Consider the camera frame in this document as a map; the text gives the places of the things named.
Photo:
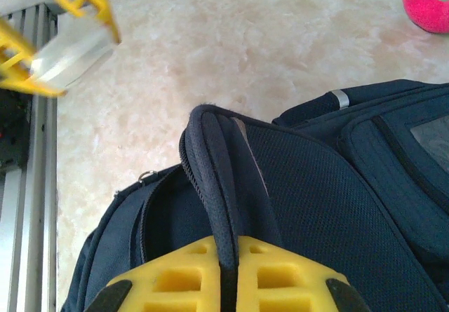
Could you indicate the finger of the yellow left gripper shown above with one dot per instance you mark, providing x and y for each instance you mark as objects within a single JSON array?
[
  {"x": 101, "y": 7},
  {"x": 17, "y": 77}
]

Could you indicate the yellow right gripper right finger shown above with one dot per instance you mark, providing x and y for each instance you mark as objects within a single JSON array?
[{"x": 291, "y": 280}]

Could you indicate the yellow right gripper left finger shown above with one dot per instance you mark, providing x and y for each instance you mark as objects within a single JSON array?
[{"x": 168, "y": 280}]

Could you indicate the translucent white plastic item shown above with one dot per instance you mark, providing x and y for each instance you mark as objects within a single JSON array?
[{"x": 70, "y": 56}]

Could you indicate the navy blue backpack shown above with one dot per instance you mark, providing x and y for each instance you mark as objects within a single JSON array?
[{"x": 333, "y": 203}]

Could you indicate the pink and white plush toy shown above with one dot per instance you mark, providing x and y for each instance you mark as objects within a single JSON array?
[{"x": 428, "y": 7}]

